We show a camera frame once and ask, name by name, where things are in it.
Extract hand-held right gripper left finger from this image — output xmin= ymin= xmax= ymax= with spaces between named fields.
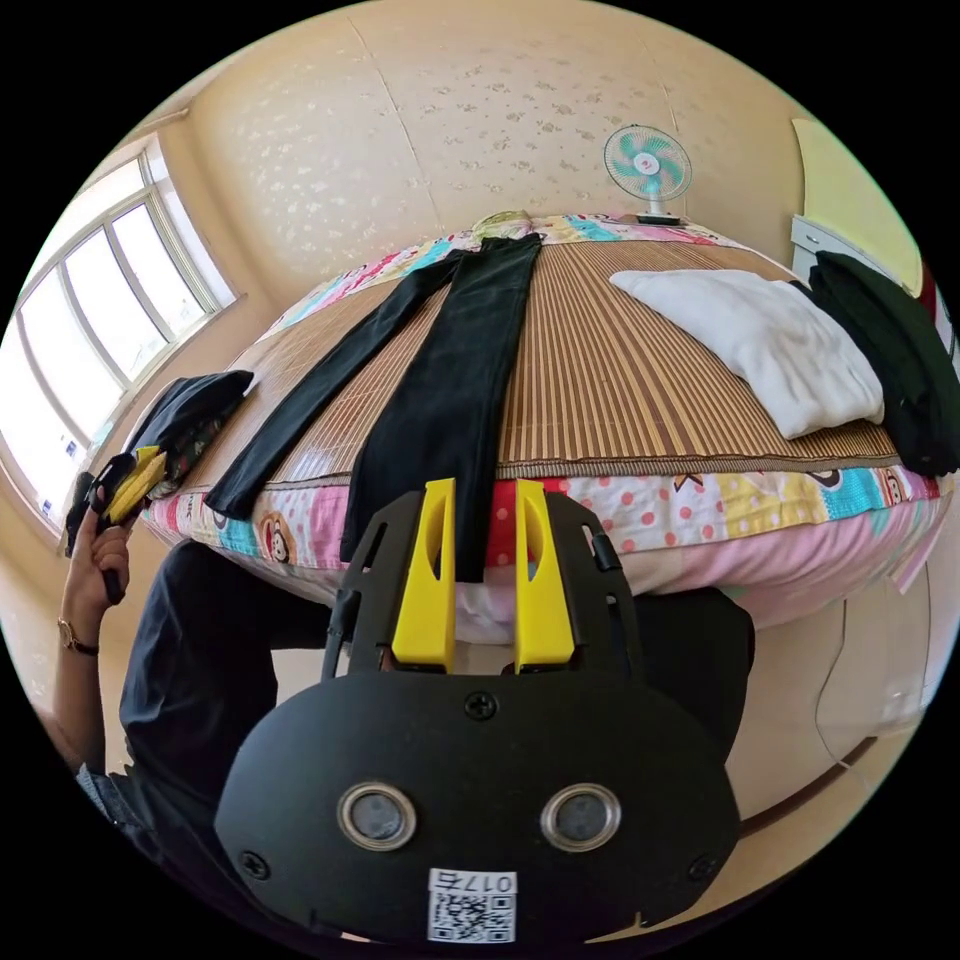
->
xmin=390 ymin=477 xmax=457 ymax=670

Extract teal table fan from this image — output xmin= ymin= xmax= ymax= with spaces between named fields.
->
xmin=602 ymin=122 xmax=693 ymax=227

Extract black pants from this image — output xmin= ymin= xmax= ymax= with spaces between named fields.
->
xmin=203 ymin=232 xmax=544 ymax=586

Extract person's left hand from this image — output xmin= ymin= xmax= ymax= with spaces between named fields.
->
xmin=61 ymin=509 xmax=135 ymax=625

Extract person's body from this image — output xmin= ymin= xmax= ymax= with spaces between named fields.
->
xmin=74 ymin=538 xmax=757 ymax=960

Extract person's left forearm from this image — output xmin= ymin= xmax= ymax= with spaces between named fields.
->
xmin=13 ymin=611 xmax=102 ymax=775

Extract pile of clothes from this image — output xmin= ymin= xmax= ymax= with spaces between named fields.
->
xmin=122 ymin=369 xmax=258 ymax=500

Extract black folded garment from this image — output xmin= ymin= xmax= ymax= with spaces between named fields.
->
xmin=805 ymin=250 xmax=960 ymax=478

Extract bed with woven mat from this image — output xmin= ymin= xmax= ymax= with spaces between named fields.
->
xmin=140 ymin=212 xmax=948 ymax=633

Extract white and yellow cupboard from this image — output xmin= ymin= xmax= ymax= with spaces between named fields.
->
xmin=789 ymin=116 xmax=930 ymax=298

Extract window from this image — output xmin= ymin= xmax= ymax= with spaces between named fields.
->
xmin=0 ymin=133 xmax=243 ymax=543

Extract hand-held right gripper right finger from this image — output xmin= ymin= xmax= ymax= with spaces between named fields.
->
xmin=512 ymin=479 xmax=576 ymax=670

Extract white folded garment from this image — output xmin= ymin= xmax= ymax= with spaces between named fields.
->
xmin=608 ymin=267 xmax=888 ymax=442

